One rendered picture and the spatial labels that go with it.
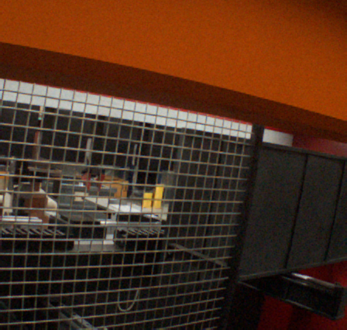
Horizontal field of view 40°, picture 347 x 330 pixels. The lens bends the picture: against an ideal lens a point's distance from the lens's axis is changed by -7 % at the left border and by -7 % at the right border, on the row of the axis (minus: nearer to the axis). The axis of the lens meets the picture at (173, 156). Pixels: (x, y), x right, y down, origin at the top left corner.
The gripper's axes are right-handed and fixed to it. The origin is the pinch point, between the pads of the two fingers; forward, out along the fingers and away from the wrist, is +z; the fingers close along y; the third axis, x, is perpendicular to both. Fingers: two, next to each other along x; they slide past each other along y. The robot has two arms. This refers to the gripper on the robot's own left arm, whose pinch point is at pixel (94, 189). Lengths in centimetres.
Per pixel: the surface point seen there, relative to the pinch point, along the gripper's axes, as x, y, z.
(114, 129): -66, -24, 0
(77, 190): 192, 78, -60
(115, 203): -34.7, -8.0, 16.4
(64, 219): -73, -47, 34
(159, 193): 468, 351, -155
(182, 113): -67, 5, -11
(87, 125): -68, -35, 1
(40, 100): -73, -54, -3
